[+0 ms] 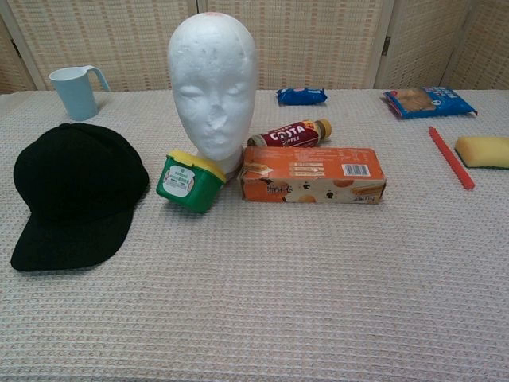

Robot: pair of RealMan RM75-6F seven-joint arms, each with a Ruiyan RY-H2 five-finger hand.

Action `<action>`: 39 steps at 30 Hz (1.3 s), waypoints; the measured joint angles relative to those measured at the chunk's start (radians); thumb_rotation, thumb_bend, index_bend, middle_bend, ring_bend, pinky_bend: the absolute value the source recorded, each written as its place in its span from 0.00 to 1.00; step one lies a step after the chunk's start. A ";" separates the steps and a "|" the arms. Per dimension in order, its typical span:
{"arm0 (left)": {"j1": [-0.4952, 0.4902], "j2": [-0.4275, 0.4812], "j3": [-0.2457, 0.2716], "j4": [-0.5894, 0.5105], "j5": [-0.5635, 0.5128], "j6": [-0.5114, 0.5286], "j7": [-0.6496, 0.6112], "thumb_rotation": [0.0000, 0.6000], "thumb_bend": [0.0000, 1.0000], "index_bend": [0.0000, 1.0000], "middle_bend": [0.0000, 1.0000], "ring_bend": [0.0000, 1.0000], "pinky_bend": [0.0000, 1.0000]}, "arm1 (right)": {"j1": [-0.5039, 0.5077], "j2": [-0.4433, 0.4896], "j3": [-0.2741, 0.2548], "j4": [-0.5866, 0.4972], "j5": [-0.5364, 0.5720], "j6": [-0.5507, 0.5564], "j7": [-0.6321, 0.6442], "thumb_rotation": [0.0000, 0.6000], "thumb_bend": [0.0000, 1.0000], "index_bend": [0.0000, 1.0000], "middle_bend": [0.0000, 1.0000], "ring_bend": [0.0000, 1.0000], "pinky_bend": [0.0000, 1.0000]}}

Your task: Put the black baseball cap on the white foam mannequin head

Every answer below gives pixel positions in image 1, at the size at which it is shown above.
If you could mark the small blue snack packet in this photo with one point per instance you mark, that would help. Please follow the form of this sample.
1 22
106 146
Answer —
302 96

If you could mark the black baseball cap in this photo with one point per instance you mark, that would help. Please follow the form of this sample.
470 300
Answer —
75 179

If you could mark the Costa coffee bottle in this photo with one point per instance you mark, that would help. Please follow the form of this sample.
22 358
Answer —
290 136

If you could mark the green tub with yellow lid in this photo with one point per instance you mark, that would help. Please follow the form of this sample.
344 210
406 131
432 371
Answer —
187 187

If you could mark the woven folding screen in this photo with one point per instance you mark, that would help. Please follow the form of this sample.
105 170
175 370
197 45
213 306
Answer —
318 40

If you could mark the blue biscuit bag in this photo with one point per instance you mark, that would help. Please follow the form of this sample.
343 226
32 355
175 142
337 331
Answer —
429 102

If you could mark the yellow sponge with green pad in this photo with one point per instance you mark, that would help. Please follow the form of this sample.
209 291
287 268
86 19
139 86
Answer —
485 151

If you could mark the red plastic stick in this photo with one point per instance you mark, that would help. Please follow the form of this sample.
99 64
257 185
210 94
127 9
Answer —
451 158

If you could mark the orange biscuit box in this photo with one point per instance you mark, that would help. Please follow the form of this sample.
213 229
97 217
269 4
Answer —
314 175

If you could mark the white foam mannequin head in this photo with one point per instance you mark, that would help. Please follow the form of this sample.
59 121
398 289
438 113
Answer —
210 79

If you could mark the light blue plastic mug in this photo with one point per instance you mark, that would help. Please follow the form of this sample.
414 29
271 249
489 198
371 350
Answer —
75 95

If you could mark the white waffle-weave tablecloth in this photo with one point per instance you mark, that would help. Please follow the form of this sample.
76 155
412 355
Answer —
254 278

